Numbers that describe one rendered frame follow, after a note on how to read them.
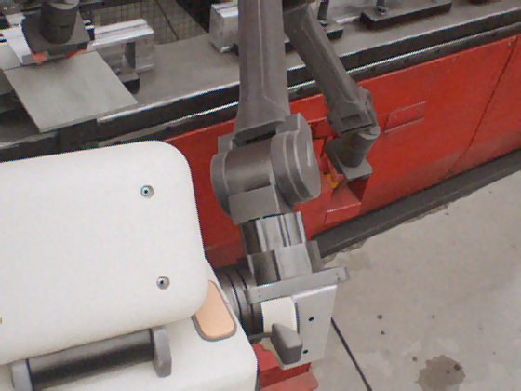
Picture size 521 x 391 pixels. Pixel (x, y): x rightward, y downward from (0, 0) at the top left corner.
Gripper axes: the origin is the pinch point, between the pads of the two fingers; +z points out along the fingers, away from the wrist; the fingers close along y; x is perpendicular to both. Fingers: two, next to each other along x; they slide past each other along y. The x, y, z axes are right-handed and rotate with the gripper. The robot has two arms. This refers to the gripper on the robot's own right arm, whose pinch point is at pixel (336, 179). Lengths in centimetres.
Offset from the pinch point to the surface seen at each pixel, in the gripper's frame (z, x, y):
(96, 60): -19, 47, 28
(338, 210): 3.3, 1.4, -6.1
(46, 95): -22, 58, 20
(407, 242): 80, -64, 7
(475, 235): 79, -92, 1
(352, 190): 3.5, -4.6, -2.0
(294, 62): -5.3, -1.9, 30.3
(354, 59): -2.8, -19.7, 30.1
